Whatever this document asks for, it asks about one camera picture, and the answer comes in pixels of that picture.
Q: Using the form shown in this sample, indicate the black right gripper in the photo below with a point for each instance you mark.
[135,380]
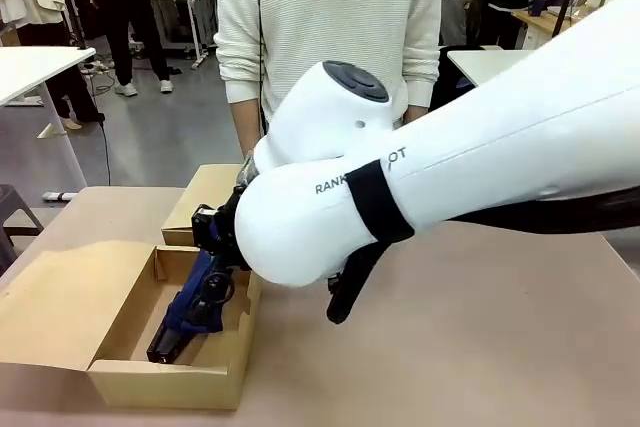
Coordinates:
[225,227]

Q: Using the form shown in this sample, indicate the navy blue pencil pouch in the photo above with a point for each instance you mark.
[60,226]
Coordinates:
[192,292]

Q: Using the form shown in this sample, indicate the small cardboard box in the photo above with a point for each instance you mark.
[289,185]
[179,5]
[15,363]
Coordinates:
[200,197]

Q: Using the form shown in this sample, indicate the person's right forearm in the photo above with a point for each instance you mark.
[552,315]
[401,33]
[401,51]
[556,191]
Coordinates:
[246,127]

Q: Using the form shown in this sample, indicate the person's left forearm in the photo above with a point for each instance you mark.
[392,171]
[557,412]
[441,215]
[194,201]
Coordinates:
[417,113]

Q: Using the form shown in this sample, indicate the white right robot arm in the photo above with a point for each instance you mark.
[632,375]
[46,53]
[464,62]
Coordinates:
[475,147]

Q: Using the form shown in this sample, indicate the large cardboard box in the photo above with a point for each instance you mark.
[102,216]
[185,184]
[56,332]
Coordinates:
[60,307]

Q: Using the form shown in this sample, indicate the person's right hand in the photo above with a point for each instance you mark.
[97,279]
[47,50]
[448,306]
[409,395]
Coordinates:
[249,169]

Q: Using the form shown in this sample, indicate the black stool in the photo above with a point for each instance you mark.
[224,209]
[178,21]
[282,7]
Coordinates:
[15,217]

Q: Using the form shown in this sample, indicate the white power strip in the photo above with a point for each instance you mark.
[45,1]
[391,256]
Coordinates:
[100,66]

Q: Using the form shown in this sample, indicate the white desk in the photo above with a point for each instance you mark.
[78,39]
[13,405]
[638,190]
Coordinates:
[35,69]

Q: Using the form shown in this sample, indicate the bystander with white shoes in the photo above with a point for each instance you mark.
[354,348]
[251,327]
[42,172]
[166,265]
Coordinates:
[125,7]

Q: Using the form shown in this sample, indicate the person in white sweater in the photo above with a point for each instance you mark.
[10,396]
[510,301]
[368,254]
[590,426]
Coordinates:
[325,12]

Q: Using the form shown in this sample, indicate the wooden side table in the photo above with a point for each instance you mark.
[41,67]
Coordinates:
[550,22]

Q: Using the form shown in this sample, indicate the blue mug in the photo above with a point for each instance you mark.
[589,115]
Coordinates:
[537,7]

